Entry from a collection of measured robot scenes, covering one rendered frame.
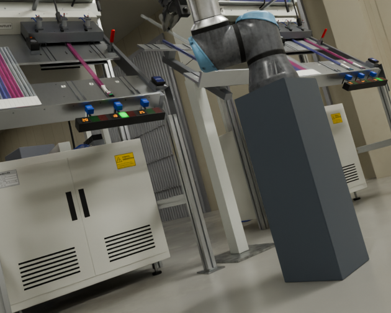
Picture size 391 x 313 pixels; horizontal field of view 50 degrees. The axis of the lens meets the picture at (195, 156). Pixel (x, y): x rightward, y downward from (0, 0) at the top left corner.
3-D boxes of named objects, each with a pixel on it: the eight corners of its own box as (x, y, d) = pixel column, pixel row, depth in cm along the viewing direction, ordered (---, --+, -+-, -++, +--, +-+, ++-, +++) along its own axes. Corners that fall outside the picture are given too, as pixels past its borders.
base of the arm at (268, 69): (309, 79, 124) (300, 48, 125) (282, 79, 114) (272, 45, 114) (269, 96, 135) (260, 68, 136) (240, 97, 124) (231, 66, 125)
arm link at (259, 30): (288, 45, 119) (275, 0, 120) (242, 58, 119) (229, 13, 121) (283, 57, 131) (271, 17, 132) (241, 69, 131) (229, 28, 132)
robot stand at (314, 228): (370, 259, 120) (316, 77, 124) (342, 281, 107) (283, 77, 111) (314, 263, 132) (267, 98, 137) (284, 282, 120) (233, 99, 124)
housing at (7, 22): (95, 44, 212) (97, 16, 204) (-9, 48, 186) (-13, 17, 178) (90, 38, 217) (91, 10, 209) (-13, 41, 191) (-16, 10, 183)
